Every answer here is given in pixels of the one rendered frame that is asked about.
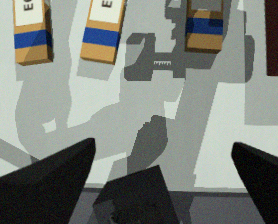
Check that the tan cardboard box with blue bands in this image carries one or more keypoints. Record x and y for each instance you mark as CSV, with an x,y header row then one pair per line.
x,y
32,32

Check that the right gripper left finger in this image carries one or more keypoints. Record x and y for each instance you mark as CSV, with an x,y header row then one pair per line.
x,y
47,191

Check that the tan welding electrode pack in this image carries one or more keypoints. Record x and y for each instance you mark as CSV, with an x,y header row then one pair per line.
x,y
102,32
204,26

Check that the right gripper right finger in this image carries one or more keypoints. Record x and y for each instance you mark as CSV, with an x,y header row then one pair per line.
x,y
258,171

